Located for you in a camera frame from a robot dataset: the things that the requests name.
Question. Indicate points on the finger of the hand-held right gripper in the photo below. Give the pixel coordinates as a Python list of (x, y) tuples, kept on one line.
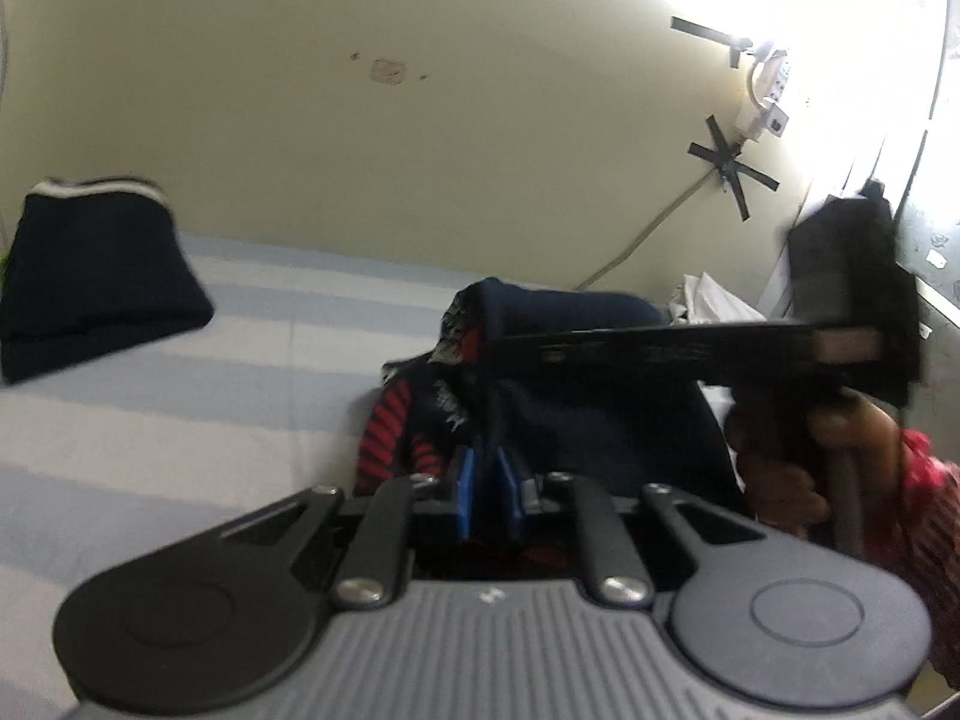
[(637, 352)]

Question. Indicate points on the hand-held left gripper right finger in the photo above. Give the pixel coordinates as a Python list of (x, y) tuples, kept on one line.
[(510, 487)]

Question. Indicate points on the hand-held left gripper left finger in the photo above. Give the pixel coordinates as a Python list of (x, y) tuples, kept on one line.
[(466, 491)]

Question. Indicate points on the navy red patterned garment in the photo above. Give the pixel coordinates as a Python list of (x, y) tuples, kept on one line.
[(600, 427)]

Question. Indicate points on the navy garment white trim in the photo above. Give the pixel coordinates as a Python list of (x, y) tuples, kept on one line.
[(90, 277)]

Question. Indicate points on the person's right forearm red sleeve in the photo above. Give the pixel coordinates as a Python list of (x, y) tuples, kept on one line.
[(926, 510)]

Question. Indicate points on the person's right hand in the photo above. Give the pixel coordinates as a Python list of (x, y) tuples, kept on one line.
[(787, 491)]

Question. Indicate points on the white cloth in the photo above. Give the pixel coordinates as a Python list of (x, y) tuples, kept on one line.
[(712, 304)]

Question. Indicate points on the black tape cross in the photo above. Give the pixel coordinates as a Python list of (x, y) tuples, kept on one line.
[(731, 165)]

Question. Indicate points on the striped blue grey bedsheet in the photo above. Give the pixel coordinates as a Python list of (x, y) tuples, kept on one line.
[(225, 405)]

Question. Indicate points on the black tape strip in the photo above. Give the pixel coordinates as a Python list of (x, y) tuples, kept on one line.
[(712, 36)]

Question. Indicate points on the white window frame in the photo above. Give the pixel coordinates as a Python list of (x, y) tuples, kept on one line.
[(934, 240)]

